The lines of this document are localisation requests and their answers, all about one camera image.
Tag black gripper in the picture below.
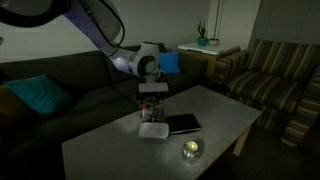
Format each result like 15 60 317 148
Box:
136 92 167 118

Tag clear plastic container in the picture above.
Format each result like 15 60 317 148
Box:
139 98 167 124

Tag black spiral notebook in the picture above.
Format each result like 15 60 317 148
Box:
165 113 202 136

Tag blue pillow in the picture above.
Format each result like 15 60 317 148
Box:
157 50 182 75

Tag candle in glass jar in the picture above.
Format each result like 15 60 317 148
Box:
181 139 202 161

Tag dark patterned sofa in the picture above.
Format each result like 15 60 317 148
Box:
0 42 214 180

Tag wooden side table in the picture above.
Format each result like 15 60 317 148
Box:
178 49 242 90

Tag teal plant pot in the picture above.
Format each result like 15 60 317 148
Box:
196 36 210 47

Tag small white pot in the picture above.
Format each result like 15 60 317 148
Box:
208 38 221 47

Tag green spiky plant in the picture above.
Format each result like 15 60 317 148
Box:
197 19 209 39

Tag teal pillow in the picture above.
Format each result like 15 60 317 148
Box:
3 73 75 116

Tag striped armchair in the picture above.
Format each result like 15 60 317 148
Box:
212 38 320 148

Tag mustard pillow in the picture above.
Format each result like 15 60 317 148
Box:
0 83 26 129

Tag window blinds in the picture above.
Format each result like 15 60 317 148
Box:
248 0 320 46

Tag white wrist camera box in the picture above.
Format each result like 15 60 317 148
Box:
138 82 169 94

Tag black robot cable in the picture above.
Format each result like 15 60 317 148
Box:
79 0 126 49

